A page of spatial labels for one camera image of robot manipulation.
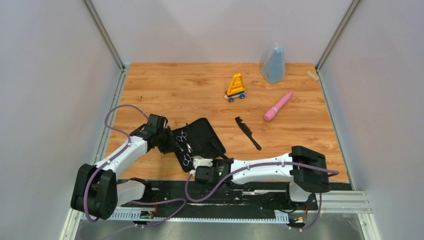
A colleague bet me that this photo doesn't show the silver thinning scissors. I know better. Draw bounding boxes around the silver thinning scissors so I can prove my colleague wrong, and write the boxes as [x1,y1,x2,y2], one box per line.
[175,130,193,153]

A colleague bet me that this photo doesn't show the silver hair scissors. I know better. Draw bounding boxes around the silver hair scissors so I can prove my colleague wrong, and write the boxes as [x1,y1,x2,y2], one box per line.
[183,153,194,167]

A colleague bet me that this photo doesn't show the black zippered tool case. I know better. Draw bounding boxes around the black zippered tool case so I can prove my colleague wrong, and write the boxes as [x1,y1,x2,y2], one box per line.
[172,117,226,173]

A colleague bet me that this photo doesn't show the black handled comb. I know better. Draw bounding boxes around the black handled comb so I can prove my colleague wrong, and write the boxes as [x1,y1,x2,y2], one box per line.
[234,116,262,151]

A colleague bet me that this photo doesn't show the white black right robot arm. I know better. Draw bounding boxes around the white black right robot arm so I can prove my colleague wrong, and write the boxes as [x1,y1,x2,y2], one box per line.
[190,145,338,209]

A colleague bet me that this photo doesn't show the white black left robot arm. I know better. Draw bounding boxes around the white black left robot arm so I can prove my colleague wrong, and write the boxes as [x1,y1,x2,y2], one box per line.
[70,114,175,222]

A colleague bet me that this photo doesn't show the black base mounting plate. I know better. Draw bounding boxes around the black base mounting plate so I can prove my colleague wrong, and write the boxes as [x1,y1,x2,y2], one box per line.
[139,180,318,220]

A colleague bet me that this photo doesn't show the pink cylindrical device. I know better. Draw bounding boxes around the pink cylindrical device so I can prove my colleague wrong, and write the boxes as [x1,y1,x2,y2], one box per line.
[263,91,293,122]

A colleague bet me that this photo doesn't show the yellow toy block car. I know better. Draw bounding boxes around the yellow toy block car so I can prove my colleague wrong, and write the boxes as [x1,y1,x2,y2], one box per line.
[224,73,246,103]

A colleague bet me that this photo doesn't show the blue item in plastic bag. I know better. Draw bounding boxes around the blue item in plastic bag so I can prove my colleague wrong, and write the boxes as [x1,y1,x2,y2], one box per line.
[260,42,286,85]

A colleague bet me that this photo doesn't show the small beige tape piece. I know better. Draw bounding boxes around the small beige tape piece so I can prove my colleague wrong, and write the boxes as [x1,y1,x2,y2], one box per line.
[305,71,320,81]

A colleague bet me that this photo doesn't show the white slotted cable duct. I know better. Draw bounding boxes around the white slotted cable duct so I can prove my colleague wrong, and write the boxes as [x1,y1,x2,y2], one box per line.
[105,210,290,223]

